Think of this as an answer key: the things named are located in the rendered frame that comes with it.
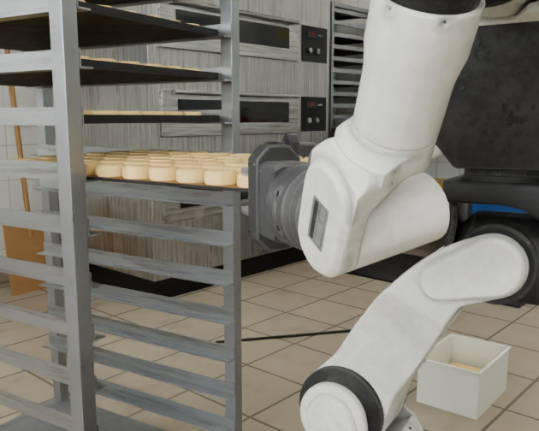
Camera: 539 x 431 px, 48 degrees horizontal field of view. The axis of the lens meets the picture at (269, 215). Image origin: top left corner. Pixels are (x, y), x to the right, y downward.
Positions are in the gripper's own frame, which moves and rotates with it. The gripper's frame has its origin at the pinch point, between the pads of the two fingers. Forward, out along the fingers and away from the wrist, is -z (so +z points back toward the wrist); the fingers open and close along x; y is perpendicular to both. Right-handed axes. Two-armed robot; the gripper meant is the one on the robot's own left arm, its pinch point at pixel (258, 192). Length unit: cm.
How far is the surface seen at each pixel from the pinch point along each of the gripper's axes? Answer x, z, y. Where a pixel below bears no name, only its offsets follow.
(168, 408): -64, -74, -9
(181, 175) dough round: 0.2, -21.8, 2.6
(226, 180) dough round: -0.1, -15.9, -2.2
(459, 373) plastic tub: -74, -74, -106
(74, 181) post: -1.3, -33.4, 16.4
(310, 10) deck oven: 73, -283, -168
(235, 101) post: 12, -58, -22
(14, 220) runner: -9, -50, 25
